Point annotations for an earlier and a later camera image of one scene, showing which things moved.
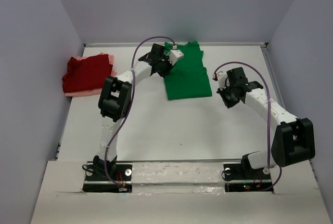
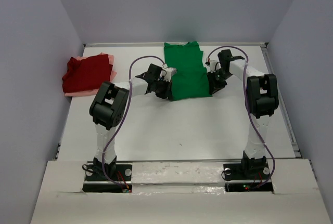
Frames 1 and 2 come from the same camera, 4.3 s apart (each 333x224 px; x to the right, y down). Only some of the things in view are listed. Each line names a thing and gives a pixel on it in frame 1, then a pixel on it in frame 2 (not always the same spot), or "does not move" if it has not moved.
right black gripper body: [228, 95] to [217, 79]
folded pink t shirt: [93, 92] does not move
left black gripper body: [165, 66] to [162, 88]
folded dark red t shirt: [86, 74] does not move
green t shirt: [188, 79] does not move
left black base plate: [120, 182] does not move
